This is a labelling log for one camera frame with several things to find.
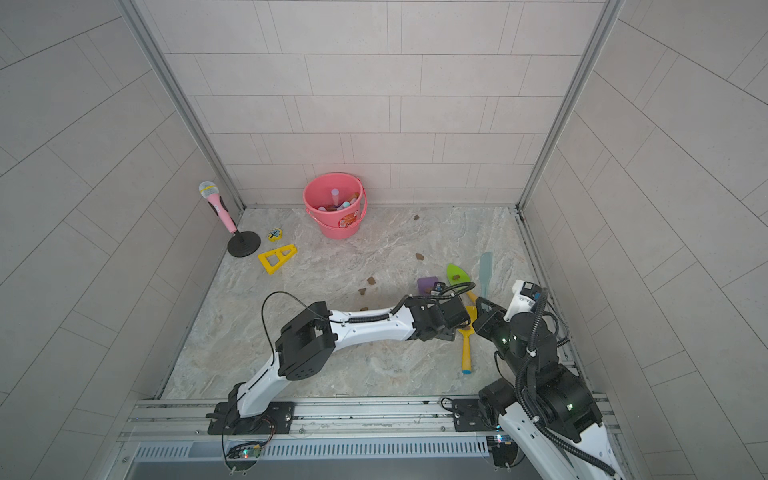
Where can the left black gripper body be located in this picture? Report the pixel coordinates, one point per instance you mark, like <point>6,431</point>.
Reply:
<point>445,332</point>

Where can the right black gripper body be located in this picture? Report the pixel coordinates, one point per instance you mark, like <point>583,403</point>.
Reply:
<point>493,329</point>

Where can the purple square shovel pink handle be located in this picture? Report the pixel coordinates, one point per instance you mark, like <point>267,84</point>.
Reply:
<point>426,285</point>

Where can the green leaf trowel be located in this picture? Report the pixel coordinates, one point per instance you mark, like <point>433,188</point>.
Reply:
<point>455,276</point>

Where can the yellow shovel yellow handle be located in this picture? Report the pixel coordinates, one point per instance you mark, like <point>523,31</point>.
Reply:
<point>467,331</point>

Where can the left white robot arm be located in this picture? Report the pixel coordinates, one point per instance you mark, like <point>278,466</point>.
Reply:
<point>307,342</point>

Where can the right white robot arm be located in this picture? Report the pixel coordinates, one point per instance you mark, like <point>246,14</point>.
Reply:
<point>547,410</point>

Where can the pink plastic bucket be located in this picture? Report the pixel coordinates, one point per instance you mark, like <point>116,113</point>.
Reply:
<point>338,203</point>

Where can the yellow triangle stencil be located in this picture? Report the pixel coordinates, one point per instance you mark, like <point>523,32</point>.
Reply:
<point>273,260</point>

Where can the small yellow blue toy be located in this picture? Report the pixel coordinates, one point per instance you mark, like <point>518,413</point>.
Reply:
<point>275,235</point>

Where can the pink toy microphone on stand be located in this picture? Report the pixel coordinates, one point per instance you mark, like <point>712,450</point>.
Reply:
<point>241,243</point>

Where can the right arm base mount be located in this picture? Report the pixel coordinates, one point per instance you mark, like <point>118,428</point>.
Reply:
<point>480,414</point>

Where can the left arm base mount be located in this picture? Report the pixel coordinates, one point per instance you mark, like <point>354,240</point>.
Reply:
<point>226,420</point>

